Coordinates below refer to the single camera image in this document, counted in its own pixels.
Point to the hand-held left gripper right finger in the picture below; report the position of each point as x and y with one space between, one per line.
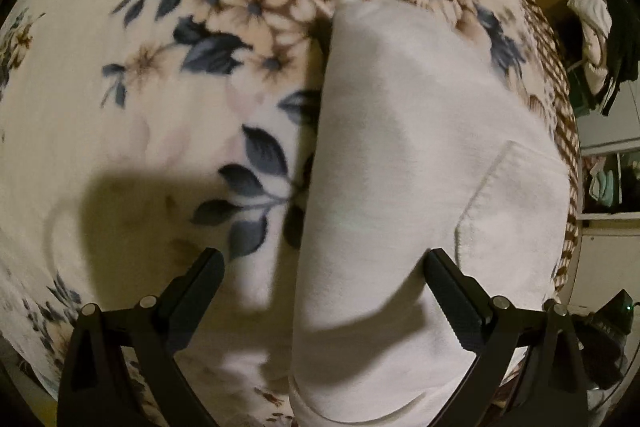
452 302

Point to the dark green bag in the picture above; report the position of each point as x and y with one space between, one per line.
582 99

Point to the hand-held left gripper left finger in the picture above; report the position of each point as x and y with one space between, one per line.
200 297

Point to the black garment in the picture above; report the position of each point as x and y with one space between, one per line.
625 42

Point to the folded clothes pile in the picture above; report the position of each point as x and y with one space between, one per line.
601 184

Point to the white garment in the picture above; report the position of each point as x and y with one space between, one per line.
590 2

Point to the white pants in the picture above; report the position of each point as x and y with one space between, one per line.
400 157

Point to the brown checkered blanket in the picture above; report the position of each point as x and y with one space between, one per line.
560 72

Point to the pale pink garment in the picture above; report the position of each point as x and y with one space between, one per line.
595 62

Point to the floral blanket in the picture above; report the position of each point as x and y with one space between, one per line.
125 132

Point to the white wardrobe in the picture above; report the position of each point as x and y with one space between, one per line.
612 134

